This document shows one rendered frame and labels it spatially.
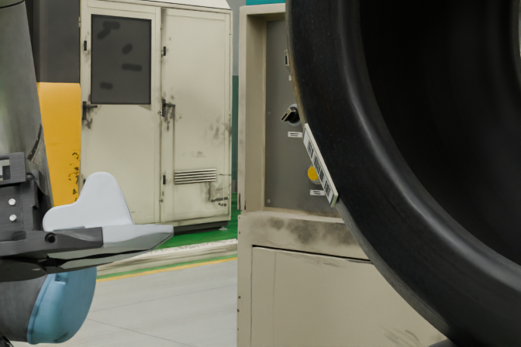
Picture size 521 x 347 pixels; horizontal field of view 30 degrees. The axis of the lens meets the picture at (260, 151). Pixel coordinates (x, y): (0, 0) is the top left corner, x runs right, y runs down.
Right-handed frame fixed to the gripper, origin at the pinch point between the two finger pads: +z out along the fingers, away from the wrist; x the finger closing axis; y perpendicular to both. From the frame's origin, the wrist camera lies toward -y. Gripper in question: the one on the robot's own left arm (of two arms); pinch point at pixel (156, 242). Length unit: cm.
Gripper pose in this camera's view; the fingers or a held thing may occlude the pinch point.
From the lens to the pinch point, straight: 72.9
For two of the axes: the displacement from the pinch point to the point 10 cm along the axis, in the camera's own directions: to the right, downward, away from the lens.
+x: 0.0, 2.9, 9.6
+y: -1.3, -9.5, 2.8
